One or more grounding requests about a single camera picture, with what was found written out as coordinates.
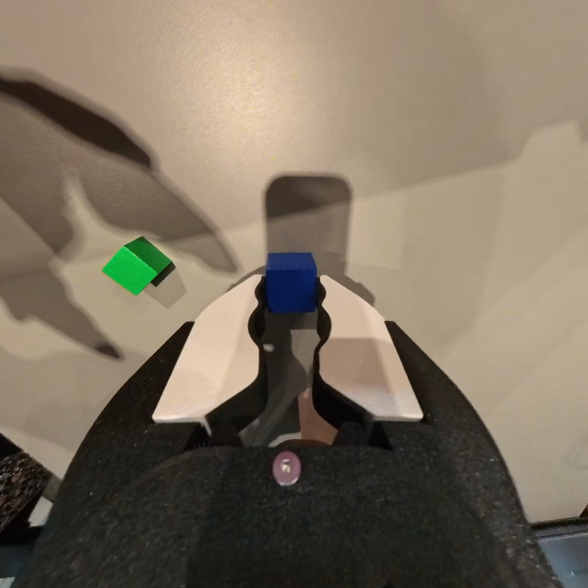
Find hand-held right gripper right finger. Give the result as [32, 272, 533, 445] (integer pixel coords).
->
[314, 275, 424, 433]

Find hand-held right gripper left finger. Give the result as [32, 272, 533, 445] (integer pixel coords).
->
[153, 275, 267, 443]

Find blue wooden cube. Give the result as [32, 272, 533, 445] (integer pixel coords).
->
[265, 252, 320, 313]

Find green wooden cube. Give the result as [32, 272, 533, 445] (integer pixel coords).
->
[101, 236, 173, 296]

